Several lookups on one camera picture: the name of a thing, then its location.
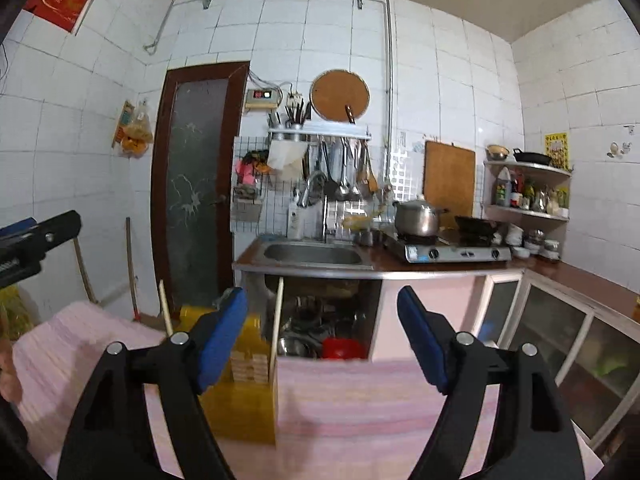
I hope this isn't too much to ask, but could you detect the steel cooking pot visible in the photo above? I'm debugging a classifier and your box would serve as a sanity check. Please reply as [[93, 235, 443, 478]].
[[393, 195, 449, 237]]

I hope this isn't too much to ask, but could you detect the black wok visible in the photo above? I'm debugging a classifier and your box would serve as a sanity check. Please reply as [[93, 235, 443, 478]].
[[454, 216, 501, 247]]

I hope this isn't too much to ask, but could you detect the yellow plastic bag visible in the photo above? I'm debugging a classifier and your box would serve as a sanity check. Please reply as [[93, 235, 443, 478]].
[[0, 285, 34, 341]]

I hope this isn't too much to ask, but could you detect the gas stove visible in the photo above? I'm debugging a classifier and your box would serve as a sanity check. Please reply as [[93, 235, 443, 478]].
[[383, 228, 512, 264]]

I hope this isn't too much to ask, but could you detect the round wooden board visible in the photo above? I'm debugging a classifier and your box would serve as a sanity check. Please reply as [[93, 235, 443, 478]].
[[309, 70, 370, 124]]

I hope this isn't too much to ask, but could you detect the orange hanging bag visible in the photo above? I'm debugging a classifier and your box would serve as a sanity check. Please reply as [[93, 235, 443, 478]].
[[119, 99, 154, 158]]

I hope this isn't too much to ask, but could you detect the yellow perforated utensil holder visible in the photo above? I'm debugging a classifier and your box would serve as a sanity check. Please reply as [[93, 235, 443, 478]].
[[200, 313, 278, 445]]

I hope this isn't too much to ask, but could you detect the steel sink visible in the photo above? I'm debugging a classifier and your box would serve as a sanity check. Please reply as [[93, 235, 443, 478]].
[[256, 240, 373, 270]]

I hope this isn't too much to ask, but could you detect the rectangular wooden cutting board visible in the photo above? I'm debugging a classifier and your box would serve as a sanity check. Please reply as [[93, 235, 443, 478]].
[[423, 141, 476, 228]]

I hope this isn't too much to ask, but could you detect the dark brown door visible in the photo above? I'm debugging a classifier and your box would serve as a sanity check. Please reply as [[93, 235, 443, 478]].
[[150, 61, 250, 316]]

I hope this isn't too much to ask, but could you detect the yellow wall poster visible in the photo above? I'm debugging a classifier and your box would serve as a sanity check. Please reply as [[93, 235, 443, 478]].
[[544, 132, 570, 171]]

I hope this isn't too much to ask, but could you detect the person right hand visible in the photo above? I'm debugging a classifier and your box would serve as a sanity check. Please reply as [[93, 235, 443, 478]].
[[0, 338, 23, 404]]

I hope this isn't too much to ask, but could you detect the pink striped tablecloth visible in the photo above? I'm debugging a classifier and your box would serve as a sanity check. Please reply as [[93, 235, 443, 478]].
[[1, 288, 604, 479]]

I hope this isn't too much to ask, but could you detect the corner shelf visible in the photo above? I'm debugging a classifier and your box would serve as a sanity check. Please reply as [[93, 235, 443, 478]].
[[480, 158, 572, 260]]

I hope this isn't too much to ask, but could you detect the wall utensil rack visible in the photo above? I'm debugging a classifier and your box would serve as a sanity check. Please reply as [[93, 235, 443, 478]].
[[268, 122, 371, 140]]

